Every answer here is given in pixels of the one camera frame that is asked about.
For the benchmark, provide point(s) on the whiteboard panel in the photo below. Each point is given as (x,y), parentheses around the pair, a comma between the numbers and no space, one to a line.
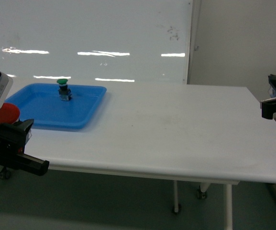
(96,40)

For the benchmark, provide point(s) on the red mushroom push button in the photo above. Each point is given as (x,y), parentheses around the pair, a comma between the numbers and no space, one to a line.
(9,113)

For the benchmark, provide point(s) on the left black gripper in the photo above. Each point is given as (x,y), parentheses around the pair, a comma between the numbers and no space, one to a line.
(13,138)

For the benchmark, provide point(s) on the blue plastic tray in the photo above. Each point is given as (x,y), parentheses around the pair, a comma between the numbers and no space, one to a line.
(41,102)

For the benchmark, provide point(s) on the green mushroom push button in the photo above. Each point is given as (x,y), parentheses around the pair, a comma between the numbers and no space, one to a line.
(64,92)

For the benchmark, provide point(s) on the white table frame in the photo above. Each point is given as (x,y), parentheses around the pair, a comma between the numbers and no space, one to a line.
(204,184)

